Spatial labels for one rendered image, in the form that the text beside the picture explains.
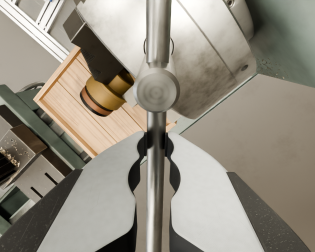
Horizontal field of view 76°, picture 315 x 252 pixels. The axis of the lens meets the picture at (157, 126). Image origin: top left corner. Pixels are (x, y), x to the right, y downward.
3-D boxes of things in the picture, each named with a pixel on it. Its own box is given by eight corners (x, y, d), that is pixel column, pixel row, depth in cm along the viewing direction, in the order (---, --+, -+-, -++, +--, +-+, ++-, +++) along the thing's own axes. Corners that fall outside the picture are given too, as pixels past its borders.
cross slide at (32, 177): (4, 104, 65) (-9, 107, 61) (99, 195, 71) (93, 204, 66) (-20, 137, 71) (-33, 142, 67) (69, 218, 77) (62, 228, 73)
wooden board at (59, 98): (95, 29, 59) (89, 28, 55) (177, 120, 63) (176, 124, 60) (41, 97, 69) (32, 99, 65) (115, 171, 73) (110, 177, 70)
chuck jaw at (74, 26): (137, 25, 35) (82, -28, 25) (151, 42, 33) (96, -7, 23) (98, 69, 39) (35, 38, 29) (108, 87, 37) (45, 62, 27)
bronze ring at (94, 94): (96, 54, 35) (65, 89, 38) (132, 94, 36) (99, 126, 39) (116, 56, 44) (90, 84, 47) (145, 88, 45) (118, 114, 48)
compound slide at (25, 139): (23, 123, 61) (8, 129, 56) (48, 147, 62) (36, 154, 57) (-8, 160, 68) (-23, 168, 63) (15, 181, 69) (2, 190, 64)
